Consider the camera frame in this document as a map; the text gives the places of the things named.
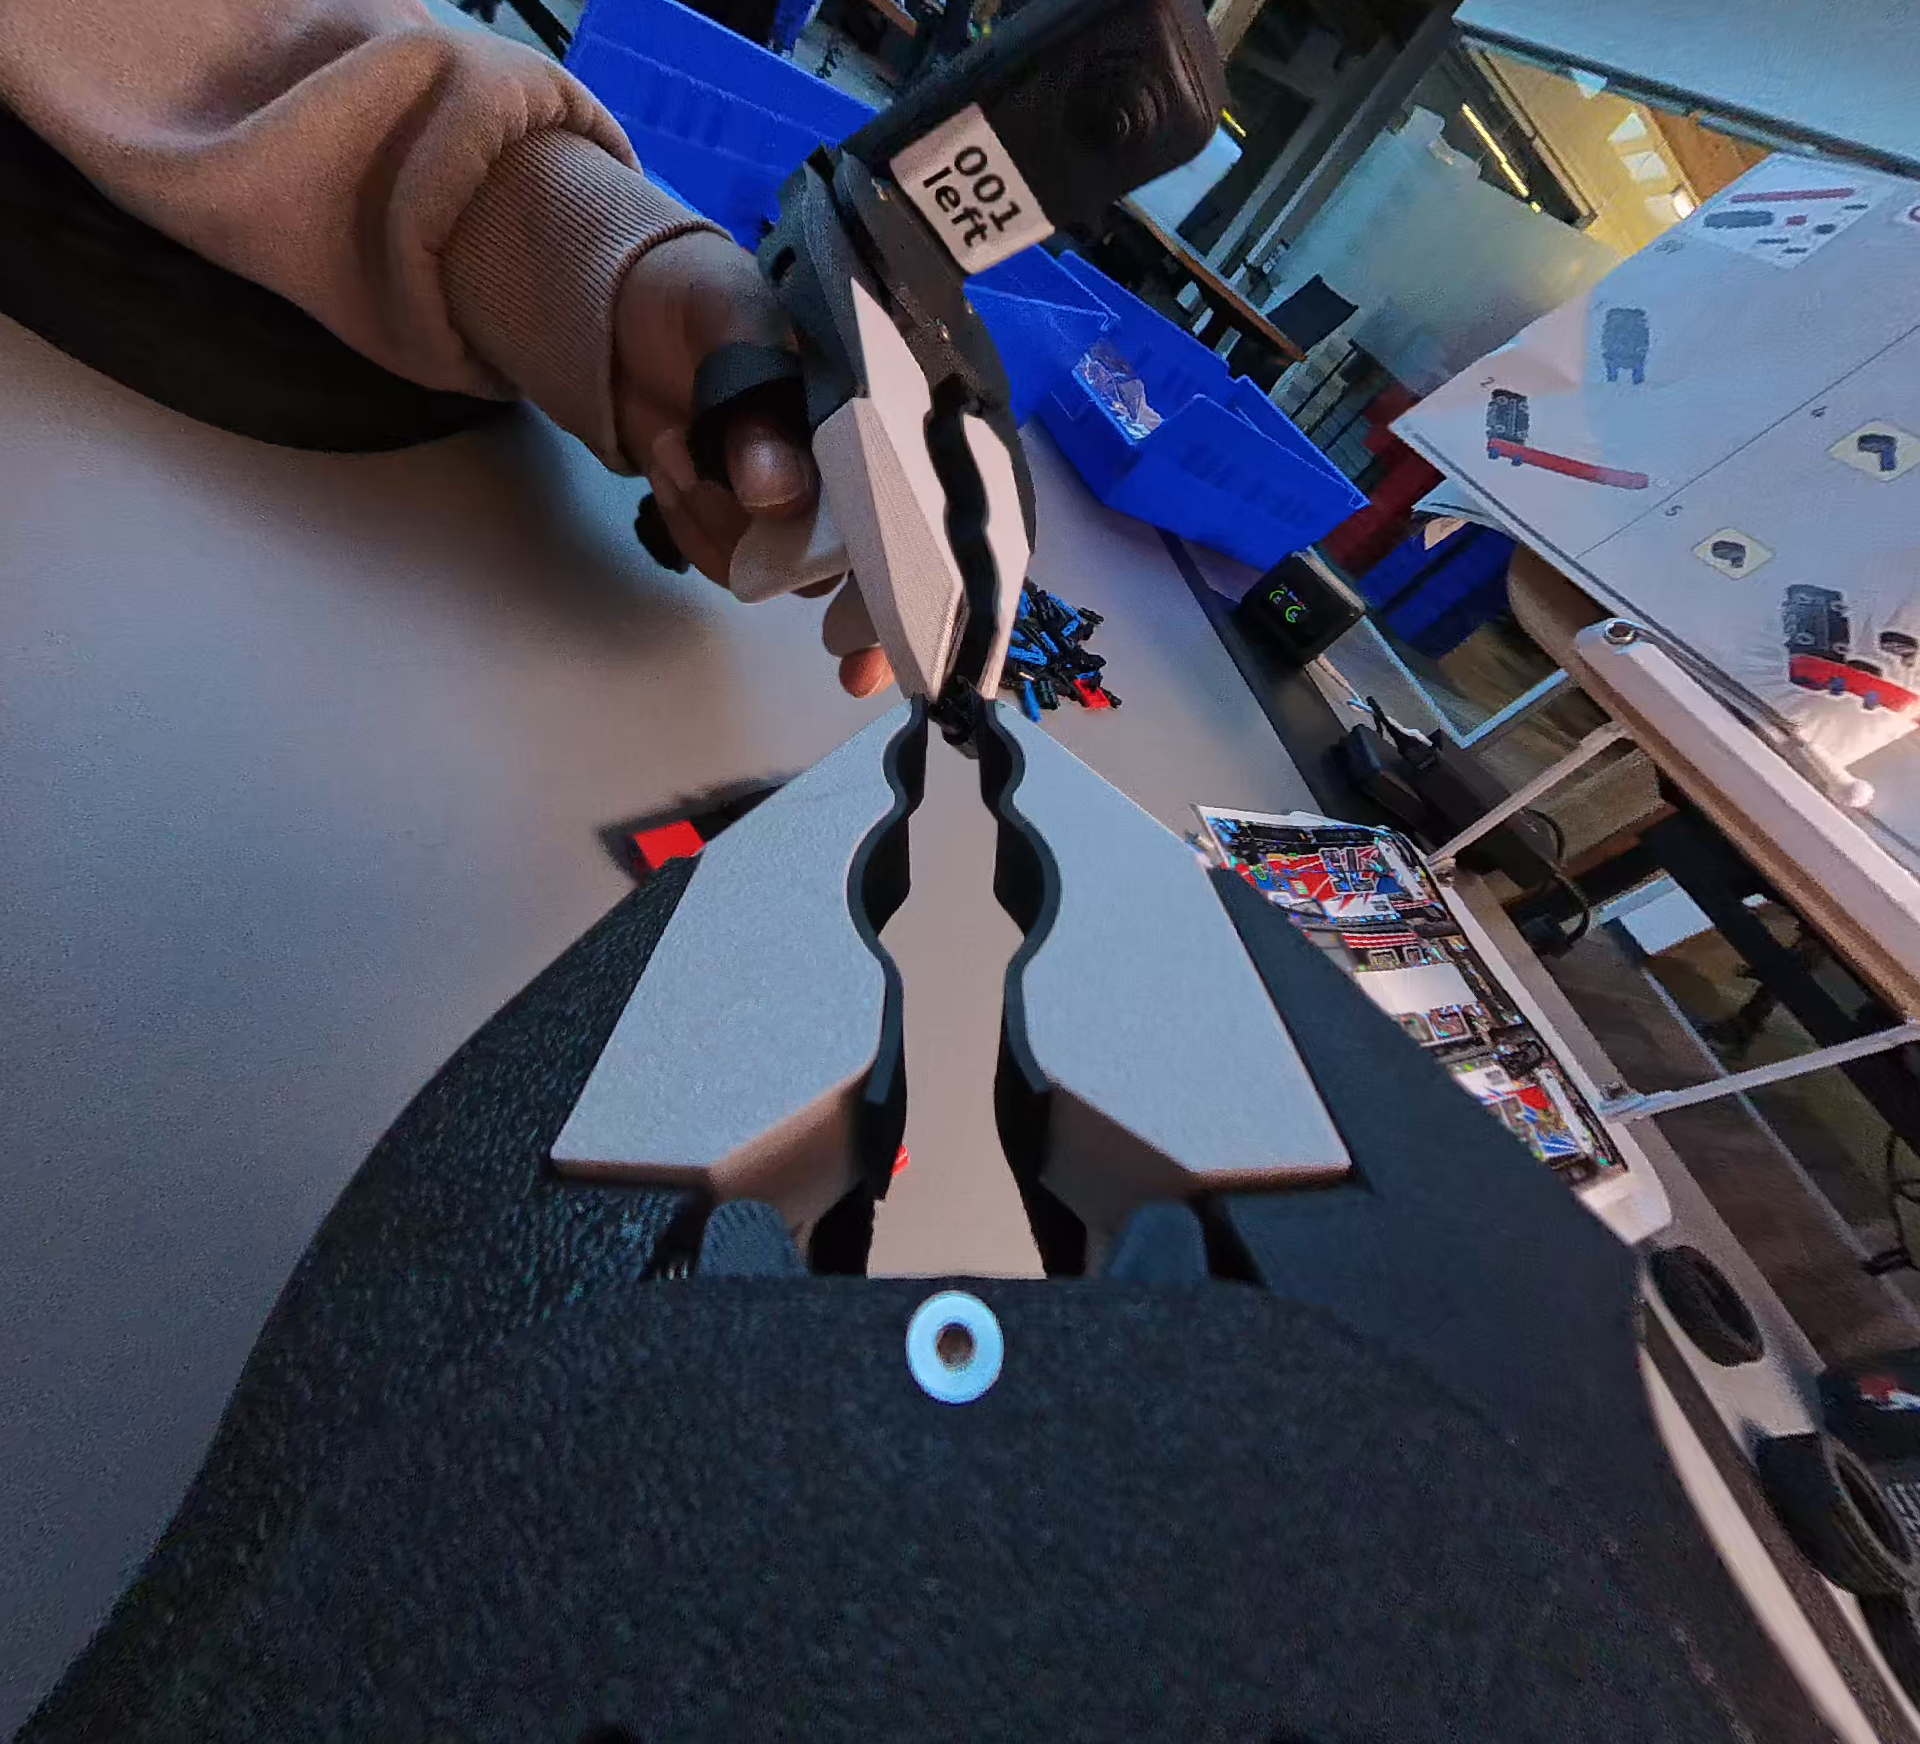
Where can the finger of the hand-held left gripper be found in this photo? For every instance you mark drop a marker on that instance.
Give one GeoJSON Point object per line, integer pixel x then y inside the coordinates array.
{"type": "Point", "coordinates": [1010, 525]}
{"type": "Point", "coordinates": [895, 501]}

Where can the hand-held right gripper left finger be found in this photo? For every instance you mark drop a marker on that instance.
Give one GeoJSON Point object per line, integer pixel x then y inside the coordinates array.
{"type": "Point", "coordinates": [734, 1011]}

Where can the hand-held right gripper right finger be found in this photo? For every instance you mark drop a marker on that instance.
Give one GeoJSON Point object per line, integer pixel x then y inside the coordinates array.
{"type": "Point", "coordinates": [1180, 1028]}

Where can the long red lego beam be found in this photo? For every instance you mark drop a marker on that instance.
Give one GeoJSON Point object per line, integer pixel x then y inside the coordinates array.
{"type": "Point", "coordinates": [671, 844]}

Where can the black lego link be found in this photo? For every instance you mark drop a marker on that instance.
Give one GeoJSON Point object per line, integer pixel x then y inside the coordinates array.
{"type": "Point", "coordinates": [960, 716]}

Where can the person's left forearm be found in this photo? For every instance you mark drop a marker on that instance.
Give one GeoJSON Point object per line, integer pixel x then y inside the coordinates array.
{"type": "Point", "coordinates": [297, 94]}

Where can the black lego tyre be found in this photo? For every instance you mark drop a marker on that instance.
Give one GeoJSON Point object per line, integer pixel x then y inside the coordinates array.
{"type": "Point", "coordinates": [1844, 1512]}
{"type": "Point", "coordinates": [1703, 1299]}

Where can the lego instruction booklet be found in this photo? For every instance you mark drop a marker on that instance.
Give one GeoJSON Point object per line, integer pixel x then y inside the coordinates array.
{"type": "Point", "coordinates": [1692, 429]}

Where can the person's left hand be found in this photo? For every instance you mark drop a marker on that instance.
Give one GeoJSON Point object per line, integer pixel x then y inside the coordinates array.
{"type": "Point", "coordinates": [671, 339]}

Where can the pile of black blue pins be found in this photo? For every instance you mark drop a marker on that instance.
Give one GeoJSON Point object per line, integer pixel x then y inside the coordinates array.
{"type": "Point", "coordinates": [1059, 652]}

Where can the small crinkled plastic bag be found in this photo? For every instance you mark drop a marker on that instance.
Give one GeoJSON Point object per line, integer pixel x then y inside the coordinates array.
{"type": "Point", "coordinates": [1115, 391]}

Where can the colourful sticker sheet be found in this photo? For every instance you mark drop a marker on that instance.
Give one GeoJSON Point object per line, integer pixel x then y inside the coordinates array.
{"type": "Point", "coordinates": [1397, 963]}

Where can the black device with green display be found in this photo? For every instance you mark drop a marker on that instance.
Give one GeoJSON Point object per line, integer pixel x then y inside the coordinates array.
{"type": "Point", "coordinates": [1296, 606]}

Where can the blue bin with label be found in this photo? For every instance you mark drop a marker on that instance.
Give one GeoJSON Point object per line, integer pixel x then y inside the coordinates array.
{"type": "Point", "coordinates": [709, 109]}

